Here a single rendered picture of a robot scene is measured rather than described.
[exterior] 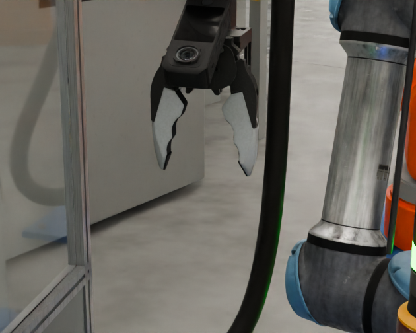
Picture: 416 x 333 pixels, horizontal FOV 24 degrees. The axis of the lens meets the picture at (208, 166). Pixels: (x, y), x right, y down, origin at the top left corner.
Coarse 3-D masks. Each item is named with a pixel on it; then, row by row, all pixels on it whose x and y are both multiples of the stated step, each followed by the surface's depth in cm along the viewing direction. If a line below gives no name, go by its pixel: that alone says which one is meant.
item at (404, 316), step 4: (404, 304) 47; (400, 308) 47; (404, 308) 47; (400, 312) 47; (404, 312) 46; (408, 312) 46; (400, 316) 46; (404, 316) 46; (408, 316) 46; (412, 316) 46; (400, 320) 46; (404, 320) 46; (408, 320) 46; (412, 320) 46; (404, 324) 46; (408, 324) 46; (412, 324) 45; (412, 328) 45
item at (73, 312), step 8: (80, 296) 197; (72, 304) 193; (80, 304) 198; (64, 312) 190; (72, 312) 194; (80, 312) 198; (56, 320) 186; (64, 320) 190; (72, 320) 194; (80, 320) 198; (48, 328) 182; (56, 328) 186; (64, 328) 190; (72, 328) 194; (80, 328) 199
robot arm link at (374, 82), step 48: (336, 0) 134; (384, 0) 130; (384, 48) 131; (384, 96) 133; (336, 144) 136; (384, 144) 134; (336, 192) 135; (384, 192) 136; (336, 240) 134; (384, 240) 136; (288, 288) 138; (336, 288) 133
